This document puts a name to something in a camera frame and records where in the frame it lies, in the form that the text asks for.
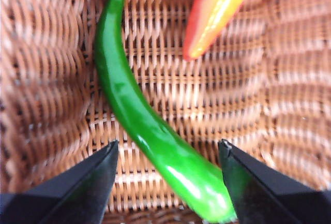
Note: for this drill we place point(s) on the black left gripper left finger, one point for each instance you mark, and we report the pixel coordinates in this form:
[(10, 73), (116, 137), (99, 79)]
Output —
[(77, 198)]

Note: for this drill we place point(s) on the brown woven wicker basket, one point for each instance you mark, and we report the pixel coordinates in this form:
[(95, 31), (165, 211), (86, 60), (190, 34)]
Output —
[(232, 105)]

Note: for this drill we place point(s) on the orange carrot with green leaves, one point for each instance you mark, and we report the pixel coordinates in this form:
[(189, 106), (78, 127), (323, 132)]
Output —
[(214, 14)]

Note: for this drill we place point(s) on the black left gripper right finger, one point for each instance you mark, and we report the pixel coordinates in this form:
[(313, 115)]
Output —
[(263, 195)]

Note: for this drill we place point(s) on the long green pepper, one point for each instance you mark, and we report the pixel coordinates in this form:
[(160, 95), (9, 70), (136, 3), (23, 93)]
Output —
[(129, 99)]

